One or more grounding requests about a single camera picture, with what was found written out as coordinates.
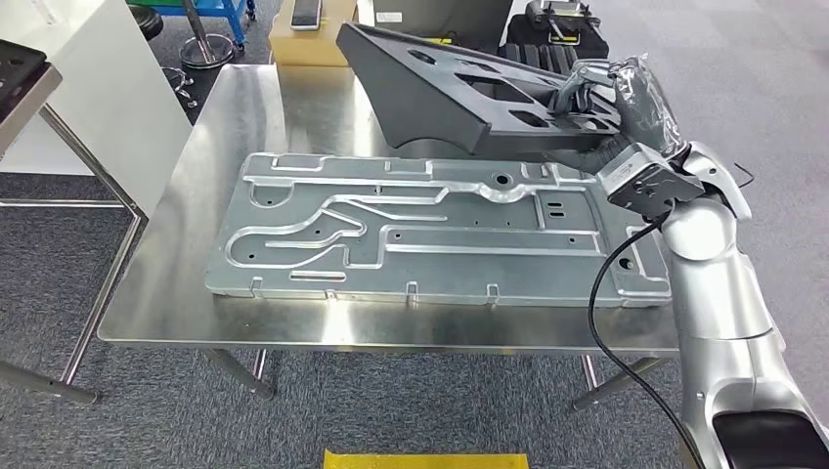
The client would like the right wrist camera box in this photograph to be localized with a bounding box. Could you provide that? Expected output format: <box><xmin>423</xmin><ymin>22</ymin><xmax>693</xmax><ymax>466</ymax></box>
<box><xmin>595</xmin><ymin>142</ymin><xmax>707</xmax><ymax>220</ymax></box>

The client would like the chrome stool base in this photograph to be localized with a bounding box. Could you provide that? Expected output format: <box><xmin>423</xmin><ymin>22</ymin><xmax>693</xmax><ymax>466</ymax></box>
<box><xmin>179</xmin><ymin>0</ymin><xmax>236</xmax><ymax>70</ymax></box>

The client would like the white cabinet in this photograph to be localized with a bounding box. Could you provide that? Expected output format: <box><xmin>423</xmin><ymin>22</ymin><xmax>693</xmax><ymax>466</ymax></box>
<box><xmin>0</xmin><ymin>0</ymin><xmax>194</xmax><ymax>216</ymax></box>

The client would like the yellow floor tape rectangle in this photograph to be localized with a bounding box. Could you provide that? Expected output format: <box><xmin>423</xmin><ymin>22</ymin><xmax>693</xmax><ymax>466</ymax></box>
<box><xmin>322</xmin><ymin>449</ymin><xmax>531</xmax><ymax>469</ymax></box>

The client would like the stainless steel workbench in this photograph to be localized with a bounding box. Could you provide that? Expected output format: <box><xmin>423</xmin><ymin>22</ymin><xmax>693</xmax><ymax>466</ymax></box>
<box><xmin>97</xmin><ymin>63</ymin><xmax>681</xmax><ymax>412</ymax></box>

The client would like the blue metal cart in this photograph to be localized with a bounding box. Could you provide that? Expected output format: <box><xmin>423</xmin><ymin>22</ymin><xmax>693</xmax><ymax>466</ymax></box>
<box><xmin>126</xmin><ymin>0</ymin><xmax>257</xmax><ymax>45</ymax></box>

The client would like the small steel table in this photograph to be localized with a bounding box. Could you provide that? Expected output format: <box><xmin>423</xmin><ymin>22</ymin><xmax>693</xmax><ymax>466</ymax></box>
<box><xmin>0</xmin><ymin>38</ymin><xmax>152</xmax><ymax>407</ymax></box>

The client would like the grey box with label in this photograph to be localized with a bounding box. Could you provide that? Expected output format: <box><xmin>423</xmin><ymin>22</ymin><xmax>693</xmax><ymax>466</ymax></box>
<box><xmin>371</xmin><ymin>0</ymin><xmax>516</xmax><ymax>40</ymax></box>

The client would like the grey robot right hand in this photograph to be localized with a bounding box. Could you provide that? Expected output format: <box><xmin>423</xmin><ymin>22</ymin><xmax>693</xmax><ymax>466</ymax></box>
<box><xmin>548</xmin><ymin>53</ymin><xmax>689</xmax><ymax>158</ymax></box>

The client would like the black plastic plate frame part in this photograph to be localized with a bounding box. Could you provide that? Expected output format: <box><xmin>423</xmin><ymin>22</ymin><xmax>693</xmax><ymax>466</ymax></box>
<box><xmin>335</xmin><ymin>21</ymin><xmax>625</xmax><ymax>160</ymax></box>

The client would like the yellow cardboard box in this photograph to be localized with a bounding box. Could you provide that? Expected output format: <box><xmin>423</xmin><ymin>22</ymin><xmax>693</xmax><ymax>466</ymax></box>
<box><xmin>268</xmin><ymin>0</ymin><xmax>359</xmax><ymax>68</ymax></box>

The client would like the large stamped sheet-metal panel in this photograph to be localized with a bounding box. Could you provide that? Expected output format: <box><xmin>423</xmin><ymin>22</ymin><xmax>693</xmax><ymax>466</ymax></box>
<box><xmin>203</xmin><ymin>151</ymin><xmax>675</xmax><ymax>310</ymax></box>

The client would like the black seat stool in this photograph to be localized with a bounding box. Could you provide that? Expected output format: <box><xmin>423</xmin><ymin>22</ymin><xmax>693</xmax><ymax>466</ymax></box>
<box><xmin>129</xmin><ymin>5</ymin><xmax>198</xmax><ymax>110</ymax></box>

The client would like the black camera cable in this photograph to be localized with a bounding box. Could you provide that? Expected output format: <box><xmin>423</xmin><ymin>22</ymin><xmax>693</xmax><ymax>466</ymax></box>
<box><xmin>586</xmin><ymin>213</ymin><xmax>709</xmax><ymax>469</ymax></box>

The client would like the black smartphone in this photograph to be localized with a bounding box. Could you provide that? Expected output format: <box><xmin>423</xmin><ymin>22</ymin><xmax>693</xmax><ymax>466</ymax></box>
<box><xmin>289</xmin><ymin>0</ymin><xmax>324</xmax><ymax>31</ymax></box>

